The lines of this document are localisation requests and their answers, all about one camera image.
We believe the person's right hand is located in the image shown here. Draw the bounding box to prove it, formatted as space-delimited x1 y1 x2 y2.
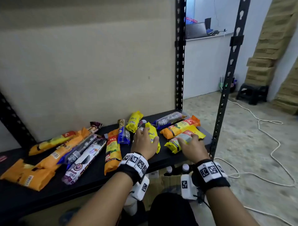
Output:
177 134 210 164

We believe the person's left hand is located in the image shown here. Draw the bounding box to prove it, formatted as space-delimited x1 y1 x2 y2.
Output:
131 128 160 161

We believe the yellow red-label snack packet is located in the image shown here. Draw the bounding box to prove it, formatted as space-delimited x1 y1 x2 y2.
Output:
164 125 206 154

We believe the person's right forearm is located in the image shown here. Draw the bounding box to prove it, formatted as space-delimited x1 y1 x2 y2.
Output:
205 186 260 226

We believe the person's left forearm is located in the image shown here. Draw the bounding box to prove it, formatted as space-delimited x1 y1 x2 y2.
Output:
67 172 135 226

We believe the orange snack packet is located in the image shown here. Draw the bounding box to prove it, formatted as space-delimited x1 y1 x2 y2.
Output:
35 128 91 171
160 115 201 140
28 131 77 156
104 129 122 176
0 159 56 192

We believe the dark clear snack packet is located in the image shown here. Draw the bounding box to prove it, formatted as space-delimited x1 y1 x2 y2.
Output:
152 111 187 130

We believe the black wristband with marker tiles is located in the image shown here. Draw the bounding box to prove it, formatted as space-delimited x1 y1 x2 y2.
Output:
191 159 231 193
116 152 149 184

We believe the blue gold snack packet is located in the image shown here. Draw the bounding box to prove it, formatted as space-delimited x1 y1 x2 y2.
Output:
117 119 131 145

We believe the brown cardboard box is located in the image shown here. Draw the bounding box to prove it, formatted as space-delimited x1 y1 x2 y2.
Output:
143 173 183 210

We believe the brown snack packet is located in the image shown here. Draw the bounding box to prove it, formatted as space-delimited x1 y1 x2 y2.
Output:
88 122 103 134

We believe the person's black trouser leg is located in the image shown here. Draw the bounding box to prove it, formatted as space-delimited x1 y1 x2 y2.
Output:
149 193 199 226

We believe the white purple snack packet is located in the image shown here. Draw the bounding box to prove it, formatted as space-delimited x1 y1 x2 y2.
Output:
62 138 107 185

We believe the dark blue snack packet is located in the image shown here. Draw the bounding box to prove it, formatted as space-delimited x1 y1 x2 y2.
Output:
57 134 98 168

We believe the white counter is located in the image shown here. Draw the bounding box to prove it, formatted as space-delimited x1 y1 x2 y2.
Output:
183 33 234 100

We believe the black perforated rack upright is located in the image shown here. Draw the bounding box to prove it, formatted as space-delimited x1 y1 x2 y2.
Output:
0 91 37 148
175 0 187 112
209 0 251 161

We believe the black step stool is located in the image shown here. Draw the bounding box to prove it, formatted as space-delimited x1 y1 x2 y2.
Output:
236 83 269 106

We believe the black shelf board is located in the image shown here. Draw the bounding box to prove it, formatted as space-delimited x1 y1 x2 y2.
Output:
0 109 214 220

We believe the beige back panel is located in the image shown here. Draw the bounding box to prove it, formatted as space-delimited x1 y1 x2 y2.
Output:
0 0 178 153

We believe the grey laptop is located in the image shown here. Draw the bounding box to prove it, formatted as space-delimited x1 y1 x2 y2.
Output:
185 22 208 39

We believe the stack of cardboard boxes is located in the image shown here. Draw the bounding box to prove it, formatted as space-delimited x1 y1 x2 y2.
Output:
271 58 298 116
244 0 298 87

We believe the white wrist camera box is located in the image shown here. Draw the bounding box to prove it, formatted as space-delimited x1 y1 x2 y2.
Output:
180 174 198 201
130 176 150 201

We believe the thin black cable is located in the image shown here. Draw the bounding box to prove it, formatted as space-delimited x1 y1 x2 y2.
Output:
193 194 210 209

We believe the white floor cable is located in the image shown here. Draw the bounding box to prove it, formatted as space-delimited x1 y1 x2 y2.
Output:
243 206 292 226
214 99 298 188

